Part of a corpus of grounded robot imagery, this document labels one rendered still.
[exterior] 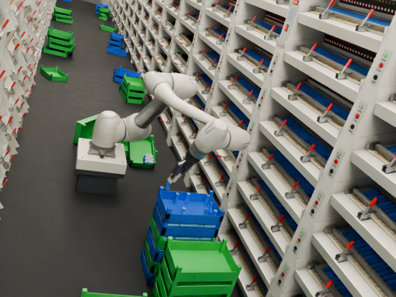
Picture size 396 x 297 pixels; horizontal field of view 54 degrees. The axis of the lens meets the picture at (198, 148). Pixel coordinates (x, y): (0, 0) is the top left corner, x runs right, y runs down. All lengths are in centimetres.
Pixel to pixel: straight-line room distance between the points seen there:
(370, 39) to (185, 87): 103
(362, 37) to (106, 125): 159
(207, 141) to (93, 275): 92
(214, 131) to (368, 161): 62
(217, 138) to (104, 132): 105
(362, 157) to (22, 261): 164
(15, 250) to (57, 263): 23
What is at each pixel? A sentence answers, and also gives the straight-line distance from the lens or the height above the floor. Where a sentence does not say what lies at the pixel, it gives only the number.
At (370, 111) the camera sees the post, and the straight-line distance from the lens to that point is 151.
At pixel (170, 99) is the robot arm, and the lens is 198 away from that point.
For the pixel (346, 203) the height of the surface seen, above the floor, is 88.
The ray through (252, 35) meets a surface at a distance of 242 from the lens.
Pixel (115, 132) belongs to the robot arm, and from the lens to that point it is 258.
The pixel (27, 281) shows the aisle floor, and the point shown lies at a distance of 210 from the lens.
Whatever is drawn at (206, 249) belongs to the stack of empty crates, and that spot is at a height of 33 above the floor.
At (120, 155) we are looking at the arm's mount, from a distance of 268.
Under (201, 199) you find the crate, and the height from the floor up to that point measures 42.
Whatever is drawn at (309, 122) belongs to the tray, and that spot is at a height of 105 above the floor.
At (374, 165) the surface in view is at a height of 107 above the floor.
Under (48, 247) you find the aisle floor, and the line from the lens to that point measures 228.
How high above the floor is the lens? 149
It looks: 23 degrees down
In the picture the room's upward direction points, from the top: 17 degrees clockwise
